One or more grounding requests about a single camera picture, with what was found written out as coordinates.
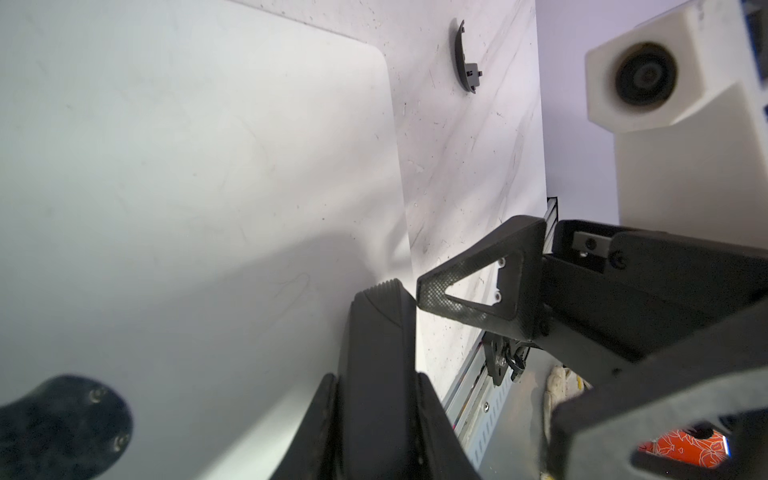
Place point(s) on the black mouse battery cover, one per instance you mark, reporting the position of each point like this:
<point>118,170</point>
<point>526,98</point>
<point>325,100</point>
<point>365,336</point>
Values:
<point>469,74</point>

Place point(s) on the yellow white work gloves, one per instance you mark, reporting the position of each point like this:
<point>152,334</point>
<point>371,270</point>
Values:
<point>562,384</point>

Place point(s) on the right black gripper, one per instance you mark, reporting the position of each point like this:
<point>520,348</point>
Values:
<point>610,297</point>

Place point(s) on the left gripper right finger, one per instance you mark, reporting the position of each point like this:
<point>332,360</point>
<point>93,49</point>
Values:
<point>315,451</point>

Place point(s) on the white laptop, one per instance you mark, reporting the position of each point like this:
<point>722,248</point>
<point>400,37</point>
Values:
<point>192,193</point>

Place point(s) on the black wireless mouse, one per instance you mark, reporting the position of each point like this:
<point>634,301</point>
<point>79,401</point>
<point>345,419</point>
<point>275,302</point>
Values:
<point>379,427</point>

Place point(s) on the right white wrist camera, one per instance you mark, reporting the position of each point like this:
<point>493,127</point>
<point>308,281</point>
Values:
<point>685,98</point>

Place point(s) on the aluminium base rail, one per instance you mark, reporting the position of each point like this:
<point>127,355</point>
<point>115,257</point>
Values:
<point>480,389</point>

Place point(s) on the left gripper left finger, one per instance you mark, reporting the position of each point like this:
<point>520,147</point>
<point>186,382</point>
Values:
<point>69,427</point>

